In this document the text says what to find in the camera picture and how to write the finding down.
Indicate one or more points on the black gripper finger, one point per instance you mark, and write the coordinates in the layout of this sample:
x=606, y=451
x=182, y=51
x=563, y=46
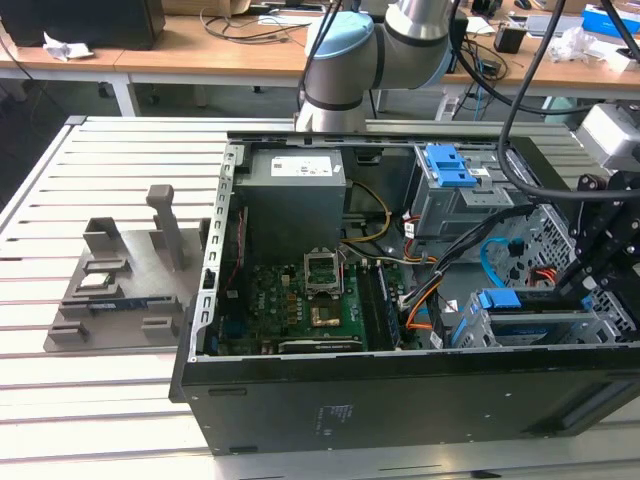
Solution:
x=587, y=225
x=622, y=250

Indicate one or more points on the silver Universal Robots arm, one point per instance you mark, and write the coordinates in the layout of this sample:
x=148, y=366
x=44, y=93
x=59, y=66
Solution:
x=345, y=65

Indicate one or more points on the metal disk bay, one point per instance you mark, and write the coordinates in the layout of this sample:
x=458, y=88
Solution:
x=470, y=325

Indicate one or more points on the pale green bin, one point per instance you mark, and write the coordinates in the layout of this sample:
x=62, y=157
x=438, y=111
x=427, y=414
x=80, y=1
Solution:
x=562, y=102

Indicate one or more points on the small white box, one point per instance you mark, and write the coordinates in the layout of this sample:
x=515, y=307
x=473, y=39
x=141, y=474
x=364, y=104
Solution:
x=622, y=59

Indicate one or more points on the grey optical drive cage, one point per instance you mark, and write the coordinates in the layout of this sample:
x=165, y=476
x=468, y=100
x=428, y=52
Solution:
x=450, y=205

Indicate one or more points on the blue plastic drive latch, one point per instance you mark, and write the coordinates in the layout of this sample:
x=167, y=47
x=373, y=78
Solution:
x=447, y=167

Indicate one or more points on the clear plastic bag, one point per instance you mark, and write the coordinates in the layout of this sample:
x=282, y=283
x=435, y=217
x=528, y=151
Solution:
x=570, y=45

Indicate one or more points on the blue and white box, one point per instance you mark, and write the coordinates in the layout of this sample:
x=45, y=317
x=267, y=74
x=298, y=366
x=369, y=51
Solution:
x=615, y=19

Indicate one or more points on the white power strip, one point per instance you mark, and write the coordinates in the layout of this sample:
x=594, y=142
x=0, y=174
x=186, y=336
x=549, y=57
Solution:
x=446, y=107

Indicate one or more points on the black pen cup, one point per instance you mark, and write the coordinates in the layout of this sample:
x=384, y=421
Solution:
x=510, y=41

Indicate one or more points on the blue RAM stick in slot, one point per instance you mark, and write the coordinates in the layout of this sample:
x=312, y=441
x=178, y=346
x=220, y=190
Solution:
x=389, y=305

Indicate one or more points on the black speaker box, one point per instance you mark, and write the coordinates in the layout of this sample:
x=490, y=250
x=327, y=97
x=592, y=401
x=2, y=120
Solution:
x=459, y=32

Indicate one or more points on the black open PC case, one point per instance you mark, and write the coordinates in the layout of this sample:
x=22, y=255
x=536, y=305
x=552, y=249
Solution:
x=400, y=400

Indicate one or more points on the CPU socket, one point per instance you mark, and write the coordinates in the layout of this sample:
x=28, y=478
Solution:
x=322, y=275

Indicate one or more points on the black graphics card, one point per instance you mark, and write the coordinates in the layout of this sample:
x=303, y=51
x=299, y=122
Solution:
x=320, y=345

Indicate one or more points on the grey power supply unit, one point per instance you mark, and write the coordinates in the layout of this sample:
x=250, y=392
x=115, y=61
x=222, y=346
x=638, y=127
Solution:
x=290, y=210

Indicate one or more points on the green motherboard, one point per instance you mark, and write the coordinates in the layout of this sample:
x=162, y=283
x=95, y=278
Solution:
x=272, y=300

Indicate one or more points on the cardboard box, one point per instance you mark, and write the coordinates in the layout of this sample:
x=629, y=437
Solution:
x=205, y=6

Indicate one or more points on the grey parts rack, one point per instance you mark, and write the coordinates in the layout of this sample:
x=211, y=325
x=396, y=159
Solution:
x=135, y=265

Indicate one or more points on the wooden desk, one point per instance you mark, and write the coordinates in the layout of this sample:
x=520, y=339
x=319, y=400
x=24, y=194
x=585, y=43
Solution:
x=165, y=57

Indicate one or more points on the silver CPU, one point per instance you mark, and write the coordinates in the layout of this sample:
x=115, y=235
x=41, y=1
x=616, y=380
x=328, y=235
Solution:
x=96, y=283

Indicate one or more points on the large black box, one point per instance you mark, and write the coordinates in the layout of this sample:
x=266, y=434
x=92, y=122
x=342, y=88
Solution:
x=85, y=22

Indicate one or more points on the crumpled white paper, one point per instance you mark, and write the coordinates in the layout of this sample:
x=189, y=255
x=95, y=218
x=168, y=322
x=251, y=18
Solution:
x=65, y=47

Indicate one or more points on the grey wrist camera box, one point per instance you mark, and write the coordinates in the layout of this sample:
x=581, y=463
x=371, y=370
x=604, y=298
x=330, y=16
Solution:
x=612, y=135

